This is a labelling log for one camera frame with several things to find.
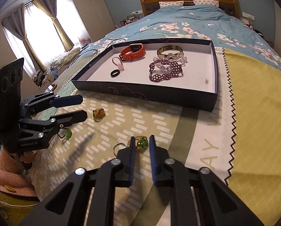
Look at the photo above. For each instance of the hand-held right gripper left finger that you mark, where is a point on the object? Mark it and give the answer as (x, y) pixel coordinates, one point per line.
(131, 160)

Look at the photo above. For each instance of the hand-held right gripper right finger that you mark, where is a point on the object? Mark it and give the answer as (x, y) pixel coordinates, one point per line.
(152, 160)

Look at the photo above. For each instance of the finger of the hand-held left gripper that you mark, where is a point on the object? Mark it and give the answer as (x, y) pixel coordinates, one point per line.
(72, 119)
(67, 100)

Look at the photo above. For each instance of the pink charm with loop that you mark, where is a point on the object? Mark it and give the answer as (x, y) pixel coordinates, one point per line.
(121, 68)

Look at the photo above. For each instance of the dark blue shallow box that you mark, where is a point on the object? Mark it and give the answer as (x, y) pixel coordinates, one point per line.
(131, 80)

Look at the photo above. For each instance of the orange smartwatch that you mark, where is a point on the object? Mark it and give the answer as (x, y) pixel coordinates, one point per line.
(133, 48)

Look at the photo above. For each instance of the gold bangle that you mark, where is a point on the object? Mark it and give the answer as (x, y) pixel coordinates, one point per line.
(160, 50)

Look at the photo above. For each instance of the person's left hand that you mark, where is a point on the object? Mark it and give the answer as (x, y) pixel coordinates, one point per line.
(27, 157)

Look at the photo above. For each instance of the smartphone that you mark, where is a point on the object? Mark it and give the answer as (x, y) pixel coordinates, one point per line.
(51, 87)

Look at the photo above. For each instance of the heap of mixed clothes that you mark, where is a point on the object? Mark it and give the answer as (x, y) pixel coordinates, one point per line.
(43, 77)

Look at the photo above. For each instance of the folded white bedding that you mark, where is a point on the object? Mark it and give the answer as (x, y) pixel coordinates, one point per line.
(65, 56)

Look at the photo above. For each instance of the small pink fan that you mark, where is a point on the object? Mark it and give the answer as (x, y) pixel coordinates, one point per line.
(84, 41)

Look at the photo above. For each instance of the grey and yellow curtain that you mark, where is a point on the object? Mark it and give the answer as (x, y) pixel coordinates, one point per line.
(53, 11)

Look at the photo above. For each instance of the beige tall cabinet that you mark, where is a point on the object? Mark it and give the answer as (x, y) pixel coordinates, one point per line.
(91, 7)

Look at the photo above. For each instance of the group of toiletry bottles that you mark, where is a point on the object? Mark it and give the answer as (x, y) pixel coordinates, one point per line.
(131, 18)

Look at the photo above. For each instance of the person's olive green garment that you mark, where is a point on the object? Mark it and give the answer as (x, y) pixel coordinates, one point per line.
(10, 207)

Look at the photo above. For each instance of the dotted white pillow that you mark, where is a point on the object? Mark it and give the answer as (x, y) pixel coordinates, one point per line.
(206, 2)
(171, 4)

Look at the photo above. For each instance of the blue floral duvet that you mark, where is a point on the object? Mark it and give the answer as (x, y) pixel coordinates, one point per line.
(201, 18)

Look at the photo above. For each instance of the white wall socket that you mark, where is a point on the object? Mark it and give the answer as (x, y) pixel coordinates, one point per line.
(136, 12)
(248, 16)

